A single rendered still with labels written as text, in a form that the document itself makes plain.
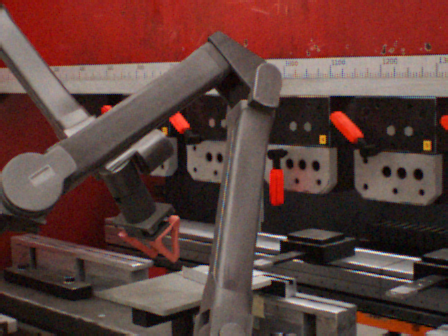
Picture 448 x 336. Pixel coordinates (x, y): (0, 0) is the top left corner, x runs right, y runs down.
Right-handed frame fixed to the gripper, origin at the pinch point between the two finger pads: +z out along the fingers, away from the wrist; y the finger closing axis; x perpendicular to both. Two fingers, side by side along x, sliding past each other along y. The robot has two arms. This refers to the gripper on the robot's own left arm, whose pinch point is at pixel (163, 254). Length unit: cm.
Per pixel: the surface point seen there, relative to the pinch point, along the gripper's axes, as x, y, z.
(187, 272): -4.9, 4.0, 9.3
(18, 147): -27, 86, 1
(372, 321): -128, 94, 162
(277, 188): -16.7, -15.7, -3.4
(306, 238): -32.2, 0.5, 23.1
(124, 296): 9.0, 3.5, 2.7
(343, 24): -33.7, -27.4, -24.8
